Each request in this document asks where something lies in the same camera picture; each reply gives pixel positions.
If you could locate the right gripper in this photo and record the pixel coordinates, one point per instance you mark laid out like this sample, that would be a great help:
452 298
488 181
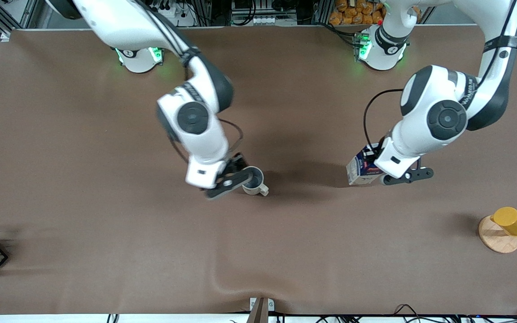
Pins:
236 162

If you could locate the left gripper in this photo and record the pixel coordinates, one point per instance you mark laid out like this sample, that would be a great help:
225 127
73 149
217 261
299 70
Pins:
370 155

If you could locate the blue milk carton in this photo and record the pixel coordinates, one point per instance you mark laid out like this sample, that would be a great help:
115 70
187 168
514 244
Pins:
358 172

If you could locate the white mug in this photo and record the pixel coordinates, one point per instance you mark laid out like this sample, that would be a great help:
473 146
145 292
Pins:
255 186

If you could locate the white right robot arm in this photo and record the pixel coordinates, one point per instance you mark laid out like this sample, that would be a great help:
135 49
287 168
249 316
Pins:
195 121

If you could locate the yellow cup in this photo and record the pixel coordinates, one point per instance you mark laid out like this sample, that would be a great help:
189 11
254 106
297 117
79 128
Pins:
512 220

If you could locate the long white power strip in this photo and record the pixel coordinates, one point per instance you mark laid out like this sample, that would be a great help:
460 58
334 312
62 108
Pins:
274 20

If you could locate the wooden mug stand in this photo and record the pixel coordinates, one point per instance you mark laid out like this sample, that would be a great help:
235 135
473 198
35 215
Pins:
496 240

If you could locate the white power strip with plugs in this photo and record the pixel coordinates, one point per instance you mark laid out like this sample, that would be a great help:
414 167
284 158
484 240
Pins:
182 15

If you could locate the gray camera mount bracket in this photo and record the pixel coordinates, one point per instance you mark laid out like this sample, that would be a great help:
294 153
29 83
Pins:
261 310

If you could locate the metal table corner bracket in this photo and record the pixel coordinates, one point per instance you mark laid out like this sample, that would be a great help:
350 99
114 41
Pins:
6 34

